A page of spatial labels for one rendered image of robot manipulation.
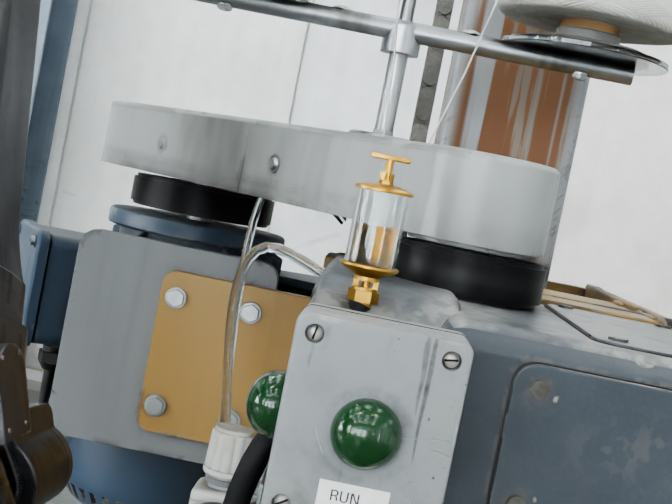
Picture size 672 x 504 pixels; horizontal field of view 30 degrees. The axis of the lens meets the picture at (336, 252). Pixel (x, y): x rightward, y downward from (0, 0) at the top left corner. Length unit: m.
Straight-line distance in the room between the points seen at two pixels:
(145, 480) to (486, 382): 0.50
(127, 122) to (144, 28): 4.88
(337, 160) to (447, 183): 0.10
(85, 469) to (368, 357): 0.55
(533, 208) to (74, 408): 0.44
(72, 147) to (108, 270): 4.95
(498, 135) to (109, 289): 0.35
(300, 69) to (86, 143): 1.04
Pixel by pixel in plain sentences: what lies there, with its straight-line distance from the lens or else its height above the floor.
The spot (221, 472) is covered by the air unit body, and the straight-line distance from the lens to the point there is 0.80.
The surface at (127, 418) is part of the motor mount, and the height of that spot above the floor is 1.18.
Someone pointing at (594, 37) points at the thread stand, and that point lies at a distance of 0.90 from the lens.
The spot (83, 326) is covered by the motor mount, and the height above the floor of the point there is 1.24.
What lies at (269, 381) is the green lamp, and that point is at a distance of 0.54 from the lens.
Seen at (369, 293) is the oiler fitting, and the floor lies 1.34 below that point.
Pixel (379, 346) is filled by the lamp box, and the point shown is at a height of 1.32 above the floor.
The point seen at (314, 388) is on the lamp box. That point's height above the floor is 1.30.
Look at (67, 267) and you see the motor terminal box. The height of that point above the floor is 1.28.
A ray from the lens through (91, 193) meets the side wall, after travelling 5.89.
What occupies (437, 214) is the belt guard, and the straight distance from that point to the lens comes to 0.69.
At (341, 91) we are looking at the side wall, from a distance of 5.76.
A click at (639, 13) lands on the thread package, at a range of 0.87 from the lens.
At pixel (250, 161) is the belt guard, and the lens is 0.85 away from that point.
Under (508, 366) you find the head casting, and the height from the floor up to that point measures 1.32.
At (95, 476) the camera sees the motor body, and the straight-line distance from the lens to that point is 1.04.
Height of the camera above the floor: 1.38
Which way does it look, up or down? 3 degrees down
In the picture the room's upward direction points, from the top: 11 degrees clockwise
